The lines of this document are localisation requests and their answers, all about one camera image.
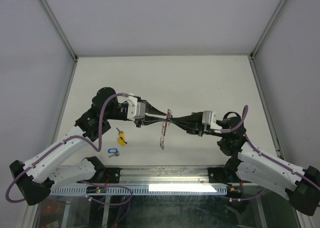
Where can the right aluminium frame post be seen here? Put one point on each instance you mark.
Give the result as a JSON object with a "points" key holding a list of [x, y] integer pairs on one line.
{"points": [[268, 28]]}

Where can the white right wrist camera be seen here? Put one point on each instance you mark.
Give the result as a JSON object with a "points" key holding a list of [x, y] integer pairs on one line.
{"points": [[209, 120]]}

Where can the aluminium frame post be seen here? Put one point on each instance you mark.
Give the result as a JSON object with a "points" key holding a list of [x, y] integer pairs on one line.
{"points": [[57, 28], [268, 28]]}

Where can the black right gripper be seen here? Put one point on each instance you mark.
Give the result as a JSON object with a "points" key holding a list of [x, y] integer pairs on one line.
{"points": [[196, 118]]}

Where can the white slotted cable duct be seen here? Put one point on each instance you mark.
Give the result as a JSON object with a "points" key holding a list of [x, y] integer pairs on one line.
{"points": [[160, 189]]}

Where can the blue tag key on table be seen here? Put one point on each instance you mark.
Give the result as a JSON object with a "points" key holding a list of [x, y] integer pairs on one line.
{"points": [[113, 152]]}

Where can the yellow tag key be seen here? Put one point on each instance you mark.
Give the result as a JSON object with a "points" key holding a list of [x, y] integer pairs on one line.
{"points": [[121, 141], [120, 132]]}

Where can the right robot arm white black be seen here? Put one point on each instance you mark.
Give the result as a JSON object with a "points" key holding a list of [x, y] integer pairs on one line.
{"points": [[298, 185]]}

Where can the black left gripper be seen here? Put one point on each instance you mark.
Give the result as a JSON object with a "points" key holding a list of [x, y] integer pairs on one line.
{"points": [[148, 120]]}

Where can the left aluminium frame post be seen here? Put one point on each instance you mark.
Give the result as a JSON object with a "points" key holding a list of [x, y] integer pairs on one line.
{"points": [[57, 28]]}

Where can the yellow tag key lower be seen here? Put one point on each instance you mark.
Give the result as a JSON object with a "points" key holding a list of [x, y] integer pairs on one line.
{"points": [[121, 141]]}

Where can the metal keyring holder red handle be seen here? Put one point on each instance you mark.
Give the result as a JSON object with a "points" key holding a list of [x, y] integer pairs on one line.
{"points": [[164, 129]]}

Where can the aluminium mounting rail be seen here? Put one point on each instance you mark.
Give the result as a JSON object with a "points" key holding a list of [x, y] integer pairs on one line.
{"points": [[133, 175]]}

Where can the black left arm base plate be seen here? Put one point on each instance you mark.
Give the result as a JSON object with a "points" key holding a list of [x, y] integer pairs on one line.
{"points": [[110, 175]]}

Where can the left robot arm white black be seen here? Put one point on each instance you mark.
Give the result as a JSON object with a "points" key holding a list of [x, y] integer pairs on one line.
{"points": [[37, 177]]}

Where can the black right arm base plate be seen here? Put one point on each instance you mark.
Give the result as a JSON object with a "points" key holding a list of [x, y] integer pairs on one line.
{"points": [[220, 175]]}

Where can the yellow tag key upper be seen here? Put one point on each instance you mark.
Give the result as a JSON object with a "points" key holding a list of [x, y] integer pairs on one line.
{"points": [[120, 132]]}

